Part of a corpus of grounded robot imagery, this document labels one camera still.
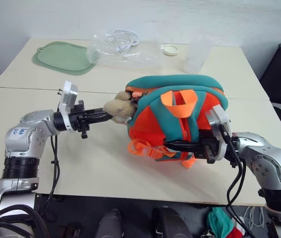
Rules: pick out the green cloth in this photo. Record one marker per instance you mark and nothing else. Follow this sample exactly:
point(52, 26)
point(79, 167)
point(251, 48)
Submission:
point(220, 220)

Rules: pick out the clear plastic container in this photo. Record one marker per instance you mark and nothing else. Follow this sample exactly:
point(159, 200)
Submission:
point(195, 59)

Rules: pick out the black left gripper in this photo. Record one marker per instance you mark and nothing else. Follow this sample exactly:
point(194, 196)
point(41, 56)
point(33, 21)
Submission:
point(79, 119)

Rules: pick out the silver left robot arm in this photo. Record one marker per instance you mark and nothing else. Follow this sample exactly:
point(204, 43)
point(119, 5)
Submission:
point(31, 129)

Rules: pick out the black rounded shape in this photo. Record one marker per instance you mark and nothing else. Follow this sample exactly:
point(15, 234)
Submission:
point(170, 223)

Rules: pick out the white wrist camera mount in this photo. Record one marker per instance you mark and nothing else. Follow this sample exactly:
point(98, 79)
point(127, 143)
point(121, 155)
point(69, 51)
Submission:
point(217, 116)
point(68, 99)

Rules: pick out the red cloth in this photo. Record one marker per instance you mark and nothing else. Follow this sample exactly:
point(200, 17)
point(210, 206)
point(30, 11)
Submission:
point(233, 231)

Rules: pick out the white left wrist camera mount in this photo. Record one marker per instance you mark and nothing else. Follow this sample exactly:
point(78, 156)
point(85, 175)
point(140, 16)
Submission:
point(68, 99)

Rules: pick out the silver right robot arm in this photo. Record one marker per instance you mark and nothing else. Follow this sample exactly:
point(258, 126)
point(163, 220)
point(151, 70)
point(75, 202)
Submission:
point(267, 158)

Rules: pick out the green cutting mat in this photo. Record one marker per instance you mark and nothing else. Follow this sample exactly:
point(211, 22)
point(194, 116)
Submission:
point(61, 58)

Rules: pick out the orange and teal backpack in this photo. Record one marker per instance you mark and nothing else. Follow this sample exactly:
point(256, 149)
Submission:
point(155, 119)

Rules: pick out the round cream lid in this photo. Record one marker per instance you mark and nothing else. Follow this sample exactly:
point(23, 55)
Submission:
point(170, 50)

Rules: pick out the grey rounded shape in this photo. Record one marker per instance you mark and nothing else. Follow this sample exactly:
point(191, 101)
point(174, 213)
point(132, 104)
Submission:
point(110, 223)

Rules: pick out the beige plush toy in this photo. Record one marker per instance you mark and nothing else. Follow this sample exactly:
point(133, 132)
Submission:
point(118, 106)

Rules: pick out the clear plastic bag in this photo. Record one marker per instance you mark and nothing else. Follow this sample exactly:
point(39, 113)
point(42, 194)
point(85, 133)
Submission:
point(135, 57)

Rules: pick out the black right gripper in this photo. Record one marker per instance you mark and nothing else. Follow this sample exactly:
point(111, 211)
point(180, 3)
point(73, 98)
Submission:
point(205, 147)

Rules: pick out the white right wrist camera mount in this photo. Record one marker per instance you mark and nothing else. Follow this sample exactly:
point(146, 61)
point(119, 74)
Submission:
point(217, 116)

